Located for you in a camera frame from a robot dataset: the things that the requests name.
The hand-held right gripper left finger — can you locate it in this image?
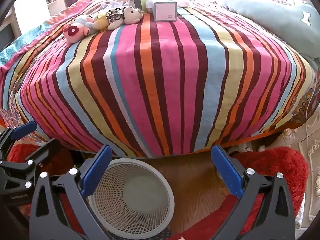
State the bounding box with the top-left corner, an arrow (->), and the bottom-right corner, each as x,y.
29,144 -> 118,240

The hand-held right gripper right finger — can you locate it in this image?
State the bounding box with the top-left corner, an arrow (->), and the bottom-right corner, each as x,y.
211,144 -> 297,240

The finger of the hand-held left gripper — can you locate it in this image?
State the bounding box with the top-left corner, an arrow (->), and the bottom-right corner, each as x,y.
0,139 -> 62,171
0,121 -> 37,159

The white mesh wastebasket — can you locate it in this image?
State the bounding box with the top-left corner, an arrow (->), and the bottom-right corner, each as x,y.
87,157 -> 175,233

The teal cardboard box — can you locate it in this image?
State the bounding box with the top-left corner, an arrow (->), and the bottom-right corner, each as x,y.
128,0 -> 151,12

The pink cardboard box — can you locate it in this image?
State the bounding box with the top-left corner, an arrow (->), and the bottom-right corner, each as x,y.
153,1 -> 178,22

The red shaggy rug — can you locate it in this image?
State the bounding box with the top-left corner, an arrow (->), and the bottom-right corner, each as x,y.
6,144 -> 309,240

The ornate white furniture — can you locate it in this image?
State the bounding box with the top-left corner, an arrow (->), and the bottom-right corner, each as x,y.
276,116 -> 320,230

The orange patterned blanket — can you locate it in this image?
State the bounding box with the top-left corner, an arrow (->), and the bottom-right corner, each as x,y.
0,21 -> 57,68

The striped bedspread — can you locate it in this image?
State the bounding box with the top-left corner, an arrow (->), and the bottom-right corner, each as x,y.
0,0 -> 319,158

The pink plush toy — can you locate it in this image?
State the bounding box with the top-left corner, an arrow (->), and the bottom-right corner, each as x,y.
62,15 -> 94,44

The yellow plush toy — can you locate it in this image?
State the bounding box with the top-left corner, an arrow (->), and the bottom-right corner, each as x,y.
91,10 -> 112,32

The beige plush bear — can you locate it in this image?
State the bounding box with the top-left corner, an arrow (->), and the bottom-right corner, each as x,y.
106,6 -> 144,30

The white crumpled paper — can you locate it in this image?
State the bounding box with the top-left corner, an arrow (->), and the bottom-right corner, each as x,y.
106,0 -> 125,10

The teal pillow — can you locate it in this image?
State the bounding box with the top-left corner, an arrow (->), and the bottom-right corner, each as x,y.
221,0 -> 320,59

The white crumpled tissue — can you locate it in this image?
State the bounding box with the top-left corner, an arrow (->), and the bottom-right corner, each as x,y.
145,0 -> 160,12

